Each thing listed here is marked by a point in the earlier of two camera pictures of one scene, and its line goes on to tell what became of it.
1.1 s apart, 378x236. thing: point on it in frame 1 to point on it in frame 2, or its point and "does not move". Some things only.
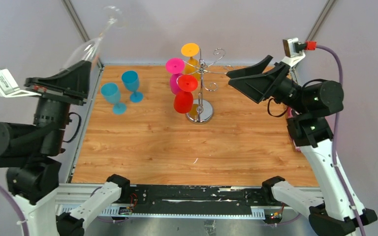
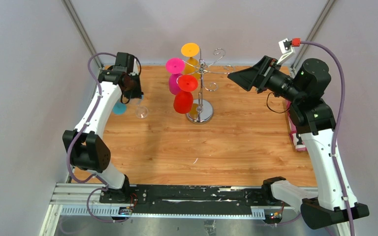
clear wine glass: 89,50 to 141,112
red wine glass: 183,99 does not move
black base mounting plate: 203,198 does not move
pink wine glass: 175,66 does not move
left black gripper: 72,83 to 138,93
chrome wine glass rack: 202,110 does not move
